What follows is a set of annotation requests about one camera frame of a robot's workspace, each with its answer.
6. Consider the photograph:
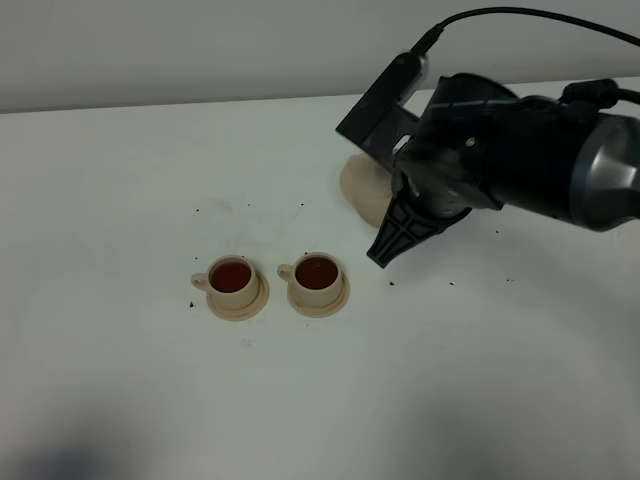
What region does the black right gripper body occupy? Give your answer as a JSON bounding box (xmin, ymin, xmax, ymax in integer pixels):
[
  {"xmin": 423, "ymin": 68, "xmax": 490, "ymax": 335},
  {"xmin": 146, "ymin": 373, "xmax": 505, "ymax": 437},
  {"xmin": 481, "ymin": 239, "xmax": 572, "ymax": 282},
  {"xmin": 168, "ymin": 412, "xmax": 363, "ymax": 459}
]
[{"xmin": 394, "ymin": 144, "xmax": 503, "ymax": 218}]

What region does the beige teapot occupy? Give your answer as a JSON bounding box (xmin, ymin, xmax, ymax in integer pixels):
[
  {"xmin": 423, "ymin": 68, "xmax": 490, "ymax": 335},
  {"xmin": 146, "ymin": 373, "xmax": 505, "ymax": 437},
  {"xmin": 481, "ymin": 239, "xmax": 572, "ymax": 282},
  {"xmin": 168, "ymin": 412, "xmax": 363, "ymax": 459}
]
[{"xmin": 340, "ymin": 154, "xmax": 392, "ymax": 228}]

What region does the beige cup saucer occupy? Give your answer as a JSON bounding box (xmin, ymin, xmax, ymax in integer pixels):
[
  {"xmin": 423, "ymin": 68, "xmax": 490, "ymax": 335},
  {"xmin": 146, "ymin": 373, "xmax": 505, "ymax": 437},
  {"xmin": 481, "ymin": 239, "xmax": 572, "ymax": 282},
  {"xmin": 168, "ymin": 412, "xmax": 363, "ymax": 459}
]
[
  {"xmin": 287, "ymin": 276, "xmax": 351, "ymax": 318},
  {"xmin": 206, "ymin": 272, "xmax": 270, "ymax": 322}
]

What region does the left beige cup saucer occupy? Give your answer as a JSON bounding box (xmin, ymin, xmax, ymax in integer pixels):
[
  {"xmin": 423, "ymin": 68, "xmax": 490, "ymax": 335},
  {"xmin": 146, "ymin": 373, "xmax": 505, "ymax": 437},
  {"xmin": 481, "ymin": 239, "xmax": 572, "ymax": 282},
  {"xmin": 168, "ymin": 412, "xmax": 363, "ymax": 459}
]
[{"xmin": 206, "ymin": 272, "xmax": 270, "ymax": 322}]

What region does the right beige cup saucer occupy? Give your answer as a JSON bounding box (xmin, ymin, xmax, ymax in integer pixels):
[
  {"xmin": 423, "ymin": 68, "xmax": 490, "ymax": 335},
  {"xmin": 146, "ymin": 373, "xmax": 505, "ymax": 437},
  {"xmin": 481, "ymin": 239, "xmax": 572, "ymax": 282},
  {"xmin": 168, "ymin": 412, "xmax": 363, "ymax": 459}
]
[{"xmin": 287, "ymin": 276, "xmax": 351, "ymax": 318}]

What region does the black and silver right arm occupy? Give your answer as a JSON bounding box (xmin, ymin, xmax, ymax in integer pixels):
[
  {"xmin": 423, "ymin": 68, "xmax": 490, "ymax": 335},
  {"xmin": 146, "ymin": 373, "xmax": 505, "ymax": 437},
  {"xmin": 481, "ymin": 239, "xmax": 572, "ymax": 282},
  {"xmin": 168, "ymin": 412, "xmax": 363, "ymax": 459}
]
[{"xmin": 368, "ymin": 74, "xmax": 639, "ymax": 267}]

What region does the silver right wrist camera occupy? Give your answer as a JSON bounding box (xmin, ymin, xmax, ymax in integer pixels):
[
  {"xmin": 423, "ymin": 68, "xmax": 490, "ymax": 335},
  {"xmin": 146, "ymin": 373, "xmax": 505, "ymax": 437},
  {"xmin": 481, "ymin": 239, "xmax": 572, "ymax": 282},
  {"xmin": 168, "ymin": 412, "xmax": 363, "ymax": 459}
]
[{"xmin": 336, "ymin": 49, "xmax": 428, "ymax": 176}]

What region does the left beige teacup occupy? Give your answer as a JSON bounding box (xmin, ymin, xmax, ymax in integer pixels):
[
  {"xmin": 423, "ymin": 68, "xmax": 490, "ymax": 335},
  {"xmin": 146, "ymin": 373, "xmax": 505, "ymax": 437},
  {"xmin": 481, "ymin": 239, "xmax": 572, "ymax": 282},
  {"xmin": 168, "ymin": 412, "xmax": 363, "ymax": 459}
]
[{"xmin": 191, "ymin": 256, "xmax": 259, "ymax": 310}]

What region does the right beige teacup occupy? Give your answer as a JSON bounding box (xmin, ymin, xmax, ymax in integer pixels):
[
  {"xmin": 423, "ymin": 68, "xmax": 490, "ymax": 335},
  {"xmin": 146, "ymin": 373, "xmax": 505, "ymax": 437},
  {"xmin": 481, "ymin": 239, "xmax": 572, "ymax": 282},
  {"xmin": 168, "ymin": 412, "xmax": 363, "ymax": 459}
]
[{"xmin": 277, "ymin": 252, "xmax": 347, "ymax": 310}]

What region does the beige teacup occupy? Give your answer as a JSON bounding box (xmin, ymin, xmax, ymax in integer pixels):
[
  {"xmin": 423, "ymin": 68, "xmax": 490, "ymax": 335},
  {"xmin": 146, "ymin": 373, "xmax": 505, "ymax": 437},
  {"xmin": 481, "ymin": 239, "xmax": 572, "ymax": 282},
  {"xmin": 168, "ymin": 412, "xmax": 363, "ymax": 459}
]
[
  {"xmin": 277, "ymin": 252, "xmax": 347, "ymax": 310},
  {"xmin": 191, "ymin": 256, "xmax": 259, "ymax": 310}
]

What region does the black right camera cable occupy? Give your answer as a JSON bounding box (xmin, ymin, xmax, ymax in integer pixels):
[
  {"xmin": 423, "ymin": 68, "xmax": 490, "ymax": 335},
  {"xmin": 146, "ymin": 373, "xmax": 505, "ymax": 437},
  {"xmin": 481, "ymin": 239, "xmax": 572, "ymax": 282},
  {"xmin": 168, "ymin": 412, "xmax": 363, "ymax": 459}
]
[{"xmin": 409, "ymin": 6, "xmax": 640, "ymax": 56}]

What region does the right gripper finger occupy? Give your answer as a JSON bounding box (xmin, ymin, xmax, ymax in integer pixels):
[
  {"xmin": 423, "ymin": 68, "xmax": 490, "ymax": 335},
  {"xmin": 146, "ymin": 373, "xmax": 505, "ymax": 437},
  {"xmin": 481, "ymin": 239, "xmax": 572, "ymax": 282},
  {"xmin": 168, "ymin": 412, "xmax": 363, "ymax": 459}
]
[{"xmin": 367, "ymin": 192, "xmax": 472, "ymax": 268}]

